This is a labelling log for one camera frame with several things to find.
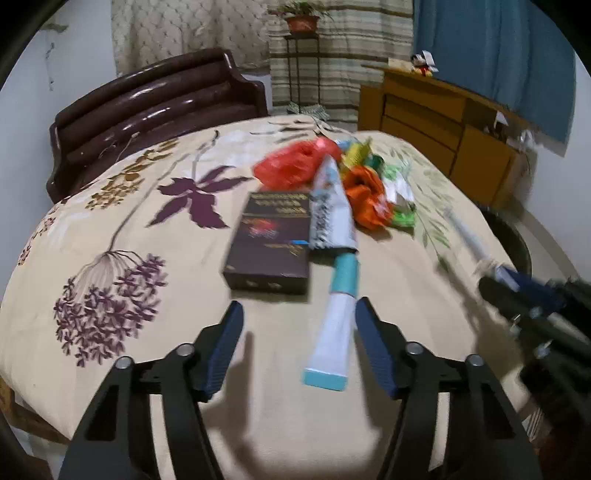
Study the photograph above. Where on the checkered cloth on stand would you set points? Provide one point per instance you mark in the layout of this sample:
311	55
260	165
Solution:
316	111

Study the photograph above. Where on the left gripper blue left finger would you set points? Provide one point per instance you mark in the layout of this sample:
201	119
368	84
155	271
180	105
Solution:
214	347

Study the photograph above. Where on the blue curtain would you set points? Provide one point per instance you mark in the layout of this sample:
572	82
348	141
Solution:
507	51

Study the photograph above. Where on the yellow snack wrapper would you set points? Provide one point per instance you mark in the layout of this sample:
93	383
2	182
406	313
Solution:
355	155

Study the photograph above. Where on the floral beige tablecloth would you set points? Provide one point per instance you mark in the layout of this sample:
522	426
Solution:
128	270

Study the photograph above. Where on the mickey mouse plush toy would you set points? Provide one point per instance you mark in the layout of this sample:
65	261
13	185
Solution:
424	64

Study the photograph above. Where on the red plastic bag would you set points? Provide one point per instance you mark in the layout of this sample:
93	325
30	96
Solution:
294	166

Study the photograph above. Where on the white printed toothpaste box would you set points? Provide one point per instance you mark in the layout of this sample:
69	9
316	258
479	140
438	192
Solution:
332	225

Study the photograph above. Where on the black metal plant stand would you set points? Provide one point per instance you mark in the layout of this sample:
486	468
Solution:
295	70

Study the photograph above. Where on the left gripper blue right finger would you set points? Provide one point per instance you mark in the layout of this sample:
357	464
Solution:
385	345

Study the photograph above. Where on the white green plastic bag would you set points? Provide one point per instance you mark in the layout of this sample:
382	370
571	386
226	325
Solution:
398	190

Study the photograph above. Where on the black trash bin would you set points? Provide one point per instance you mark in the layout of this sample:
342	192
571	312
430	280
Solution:
510	239

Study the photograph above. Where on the dark brown leather sofa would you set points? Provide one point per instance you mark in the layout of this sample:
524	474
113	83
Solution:
162	101

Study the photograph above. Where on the orange plastic bag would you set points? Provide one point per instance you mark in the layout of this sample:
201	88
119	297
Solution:
367	197

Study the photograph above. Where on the green small packet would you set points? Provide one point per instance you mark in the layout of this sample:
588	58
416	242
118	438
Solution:
403	217

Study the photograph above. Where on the dark brown box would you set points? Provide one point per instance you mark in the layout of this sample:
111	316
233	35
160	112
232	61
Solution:
270	251

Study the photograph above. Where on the white teal toothpaste tube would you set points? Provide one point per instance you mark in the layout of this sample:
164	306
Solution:
328	367

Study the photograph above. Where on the beige patterned curtain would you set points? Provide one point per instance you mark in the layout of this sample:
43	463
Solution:
146	32

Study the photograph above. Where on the wooden tv cabinet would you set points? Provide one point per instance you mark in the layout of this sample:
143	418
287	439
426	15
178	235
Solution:
465	135

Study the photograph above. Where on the potted green plant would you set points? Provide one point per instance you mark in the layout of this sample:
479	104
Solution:
302	17

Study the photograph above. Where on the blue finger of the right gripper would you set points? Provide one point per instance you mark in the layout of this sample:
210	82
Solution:
533	292

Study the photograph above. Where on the striped curtain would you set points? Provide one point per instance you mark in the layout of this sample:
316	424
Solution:
359	38

